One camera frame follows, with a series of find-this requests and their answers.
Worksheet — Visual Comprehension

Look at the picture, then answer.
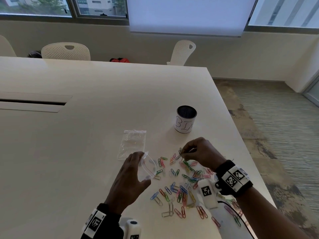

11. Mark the black left wristband with markers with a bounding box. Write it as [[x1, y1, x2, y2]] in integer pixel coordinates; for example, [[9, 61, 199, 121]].
[[80, 203, 125, 239]]

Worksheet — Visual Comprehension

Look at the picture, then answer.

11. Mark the glass door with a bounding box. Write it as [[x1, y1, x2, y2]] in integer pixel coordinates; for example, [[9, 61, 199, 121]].
[[302, 77, 319, 108]]

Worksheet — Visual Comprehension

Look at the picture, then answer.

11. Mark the small clear plastic bag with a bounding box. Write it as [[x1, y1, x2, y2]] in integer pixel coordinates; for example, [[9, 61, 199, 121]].
[[138, 151, 158, 182]]

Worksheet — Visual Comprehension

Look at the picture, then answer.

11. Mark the plain window pane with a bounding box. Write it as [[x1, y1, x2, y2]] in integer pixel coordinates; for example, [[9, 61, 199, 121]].
[[245, 0, 319, 33]]

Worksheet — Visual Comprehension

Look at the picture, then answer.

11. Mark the flat clear zip bag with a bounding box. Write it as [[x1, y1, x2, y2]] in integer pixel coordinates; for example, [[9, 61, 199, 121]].
[[117, 130, 147, 160]]

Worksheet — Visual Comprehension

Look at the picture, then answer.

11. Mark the black right wristband with markers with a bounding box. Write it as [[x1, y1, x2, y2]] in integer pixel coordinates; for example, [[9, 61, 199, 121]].
[[214, 160, 254, 198]]

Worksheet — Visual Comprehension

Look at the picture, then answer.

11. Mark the person's right hand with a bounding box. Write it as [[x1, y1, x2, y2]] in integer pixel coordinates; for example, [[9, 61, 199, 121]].
[[181, 137, 226, 172]]

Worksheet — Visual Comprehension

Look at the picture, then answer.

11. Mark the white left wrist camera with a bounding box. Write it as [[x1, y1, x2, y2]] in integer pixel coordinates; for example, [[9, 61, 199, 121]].
[[119, 217, 142, 239]]

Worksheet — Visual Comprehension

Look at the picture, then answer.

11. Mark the black mesh cup white label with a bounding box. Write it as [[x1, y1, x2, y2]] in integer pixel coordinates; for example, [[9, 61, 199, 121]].
[[174, 105, 197, 134]]

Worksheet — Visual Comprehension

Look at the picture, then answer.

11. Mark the window with sliding panes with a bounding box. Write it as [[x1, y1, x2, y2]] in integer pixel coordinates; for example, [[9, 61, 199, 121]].
[[0, 0, 129, 26]]

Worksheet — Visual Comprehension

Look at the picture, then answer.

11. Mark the person's left hand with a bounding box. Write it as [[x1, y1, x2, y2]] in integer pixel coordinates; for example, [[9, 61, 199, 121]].
[[105, 151, 152, 215]]

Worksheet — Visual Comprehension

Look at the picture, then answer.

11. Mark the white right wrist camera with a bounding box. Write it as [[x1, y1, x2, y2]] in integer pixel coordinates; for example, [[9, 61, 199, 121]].
[[197, 179, 221, 209]]

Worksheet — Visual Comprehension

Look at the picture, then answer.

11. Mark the black wristband with markers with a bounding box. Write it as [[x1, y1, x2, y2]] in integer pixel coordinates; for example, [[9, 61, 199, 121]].
[[80, 203, 125, 239], [214, 160, 254, 198]]

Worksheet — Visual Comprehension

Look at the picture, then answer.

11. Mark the white roller blind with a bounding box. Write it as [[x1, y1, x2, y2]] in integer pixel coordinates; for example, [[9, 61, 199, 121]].
[[126, 0, 259, 38]]

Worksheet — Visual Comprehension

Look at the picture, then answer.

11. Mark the thin black cable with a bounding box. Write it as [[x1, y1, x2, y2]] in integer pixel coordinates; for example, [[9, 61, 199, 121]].
[[217, 200, 258, 239]]

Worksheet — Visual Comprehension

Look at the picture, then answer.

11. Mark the pile of coloured paper clips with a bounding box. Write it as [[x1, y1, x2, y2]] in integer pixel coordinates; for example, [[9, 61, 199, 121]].
[[150, 153, 244, 228]]

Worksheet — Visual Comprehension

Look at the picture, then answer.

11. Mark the person's right forearm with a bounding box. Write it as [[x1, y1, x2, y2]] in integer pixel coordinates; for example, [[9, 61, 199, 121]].
[[233, 187, 311, 239]]

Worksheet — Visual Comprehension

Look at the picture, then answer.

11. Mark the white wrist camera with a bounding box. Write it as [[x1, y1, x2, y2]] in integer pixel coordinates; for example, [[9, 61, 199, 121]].
[[119, 217, 142, 239], [197, 179, 221, 209]]

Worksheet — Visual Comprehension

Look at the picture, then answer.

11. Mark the white perforated plastic chair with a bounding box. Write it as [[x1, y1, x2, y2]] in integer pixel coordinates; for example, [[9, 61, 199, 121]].
[[166, 40, 196, 66], [0, 35, 17, 57], [41, 42, 91, 61]]

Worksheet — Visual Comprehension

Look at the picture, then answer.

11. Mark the table cable hatch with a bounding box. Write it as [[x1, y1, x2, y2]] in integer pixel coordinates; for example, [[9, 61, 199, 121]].
[[0, 91, 73, 113]]

